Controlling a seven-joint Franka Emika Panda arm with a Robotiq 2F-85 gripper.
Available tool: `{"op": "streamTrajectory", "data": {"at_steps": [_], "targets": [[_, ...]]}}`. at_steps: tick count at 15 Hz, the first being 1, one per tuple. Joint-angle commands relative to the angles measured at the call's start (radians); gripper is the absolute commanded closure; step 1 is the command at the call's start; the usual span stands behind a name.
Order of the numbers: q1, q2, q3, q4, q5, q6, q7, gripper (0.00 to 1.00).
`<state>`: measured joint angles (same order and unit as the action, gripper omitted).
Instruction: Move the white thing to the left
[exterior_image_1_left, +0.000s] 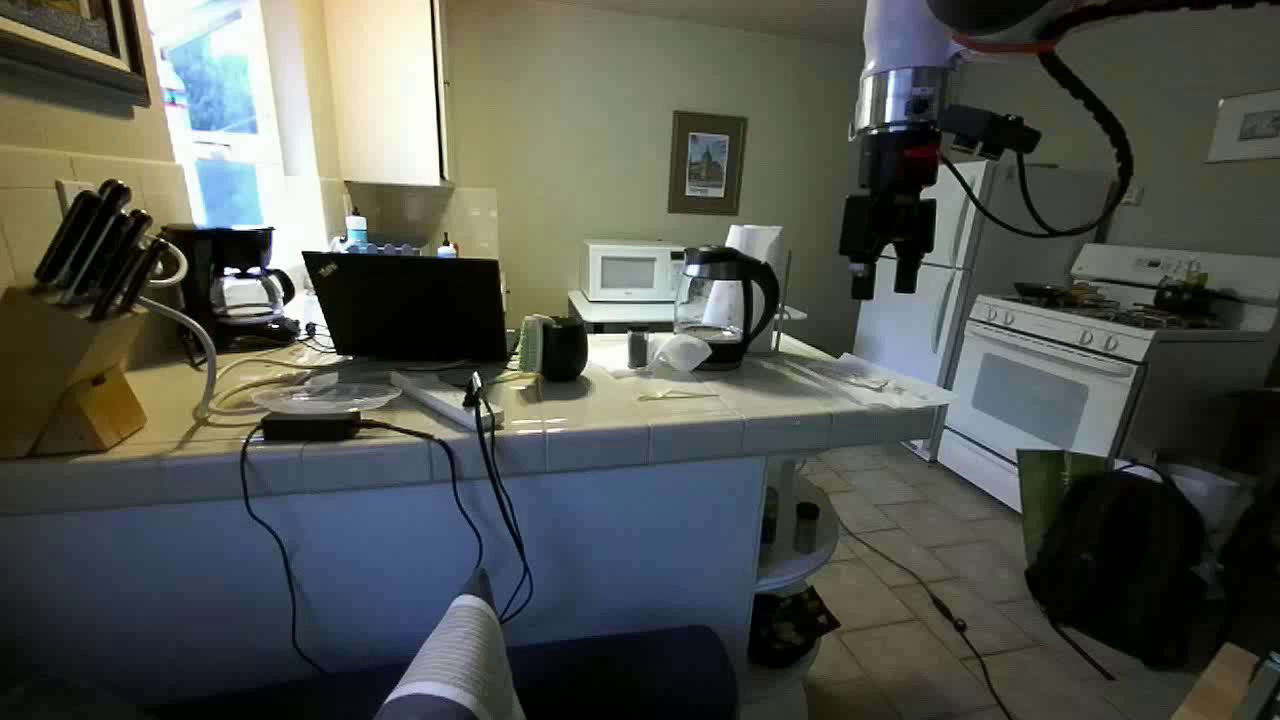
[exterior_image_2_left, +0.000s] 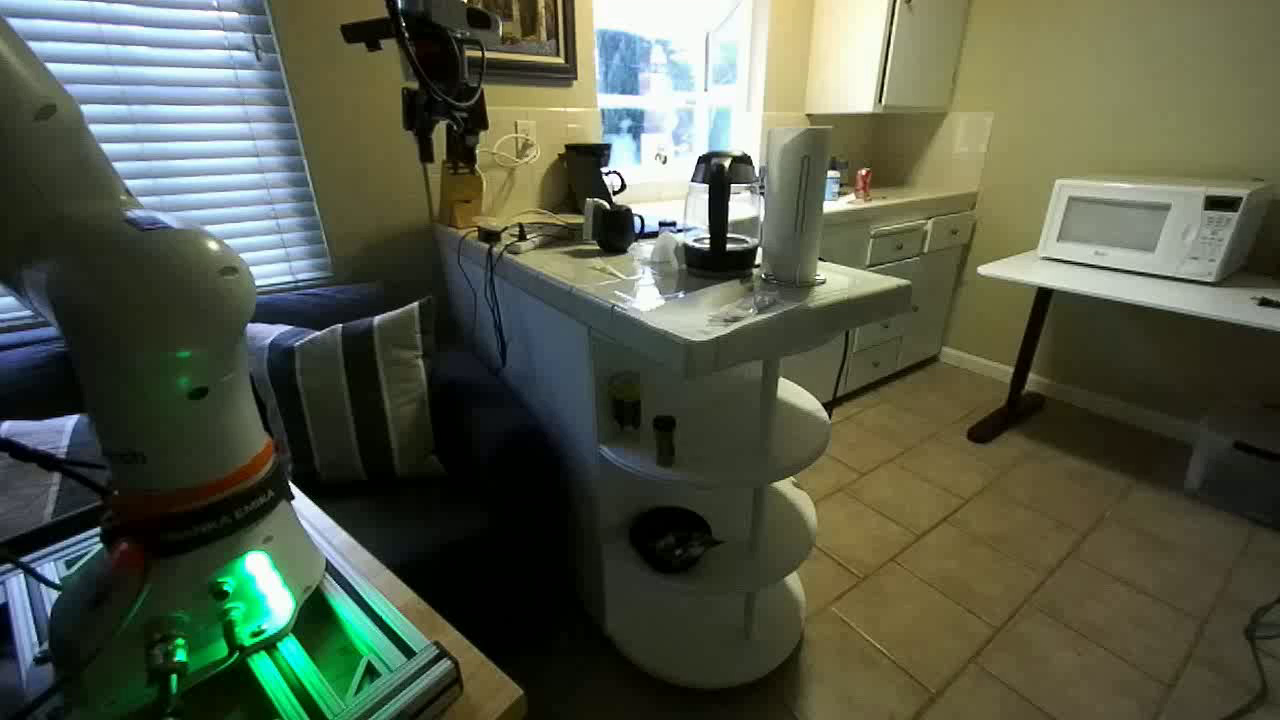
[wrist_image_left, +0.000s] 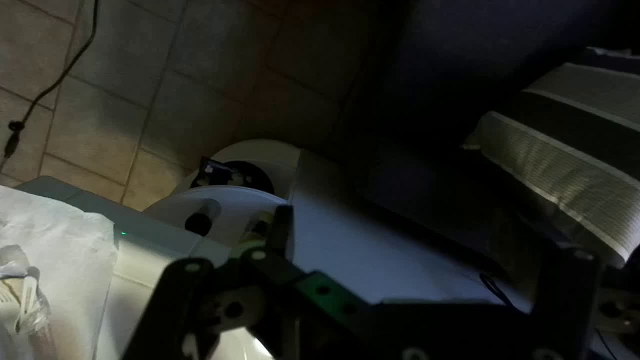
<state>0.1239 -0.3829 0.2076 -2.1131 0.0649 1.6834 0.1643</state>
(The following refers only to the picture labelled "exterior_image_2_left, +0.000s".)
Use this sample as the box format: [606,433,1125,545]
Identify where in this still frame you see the aluminium robot base mount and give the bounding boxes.
[0,530,468,720]

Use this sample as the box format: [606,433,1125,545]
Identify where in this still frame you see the white paper towel roll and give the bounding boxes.
[759,122,835,292]

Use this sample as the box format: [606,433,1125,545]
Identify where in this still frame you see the striped blue white pillow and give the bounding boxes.
[245,298,444,487]

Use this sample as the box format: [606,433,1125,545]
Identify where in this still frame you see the cream upper wall cabinet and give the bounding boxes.
[802,0,975,122]

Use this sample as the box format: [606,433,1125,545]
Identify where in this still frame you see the black coffee maker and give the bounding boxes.
[556,139,629,214]

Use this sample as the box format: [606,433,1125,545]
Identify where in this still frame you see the white window blinds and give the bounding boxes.
[0,0,338,337]

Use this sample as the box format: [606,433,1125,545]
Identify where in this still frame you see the kitchen window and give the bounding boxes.
[592,0,763,191]

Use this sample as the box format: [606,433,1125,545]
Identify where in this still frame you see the framed wall picture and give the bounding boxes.
[466,0,581,79]

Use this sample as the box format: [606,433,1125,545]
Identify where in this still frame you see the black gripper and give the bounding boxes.
[396,44,492,139]

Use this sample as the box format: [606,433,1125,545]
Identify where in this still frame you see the black mug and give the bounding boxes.
[586,195,643,262]

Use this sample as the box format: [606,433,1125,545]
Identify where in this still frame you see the black bowl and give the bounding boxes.
[624,505,723,580]

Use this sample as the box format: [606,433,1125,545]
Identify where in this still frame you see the jar with yellow label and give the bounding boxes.
[607,367,649,440]

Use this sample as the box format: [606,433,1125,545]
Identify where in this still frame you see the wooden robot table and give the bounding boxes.
[284,484,531,720]

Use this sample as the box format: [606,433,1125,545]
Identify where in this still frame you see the small clear plastic bottle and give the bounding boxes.
[649,216,684,280]

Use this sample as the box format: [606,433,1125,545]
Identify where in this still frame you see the white microwave oven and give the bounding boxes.
[1033,171,1274,290]

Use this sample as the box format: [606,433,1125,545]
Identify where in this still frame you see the cream lower kitchen cabinets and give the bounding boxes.
[777,195,986,403]

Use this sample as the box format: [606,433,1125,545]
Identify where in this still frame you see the white counter island with shelves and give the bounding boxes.
[438,216,919,696]

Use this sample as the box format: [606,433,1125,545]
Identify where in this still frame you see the white desk with black leg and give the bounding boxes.
[963,247,1280,450]

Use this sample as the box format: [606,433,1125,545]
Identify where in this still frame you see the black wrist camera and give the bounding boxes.
[338,12,412,51]

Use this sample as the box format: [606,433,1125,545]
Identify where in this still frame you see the dark blue sofa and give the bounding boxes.
[0,275,581,654]

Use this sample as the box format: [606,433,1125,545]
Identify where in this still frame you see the glass kettle with black base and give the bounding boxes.
[679,149,770,280]

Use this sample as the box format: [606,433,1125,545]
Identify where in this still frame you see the small dark bottle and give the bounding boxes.
[649,413,679,472]

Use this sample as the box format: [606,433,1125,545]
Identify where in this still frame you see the white storage bin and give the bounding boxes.
[1182,409,1280,530]

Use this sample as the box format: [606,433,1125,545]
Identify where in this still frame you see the wooden knife block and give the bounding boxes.
[438,158,487,234]

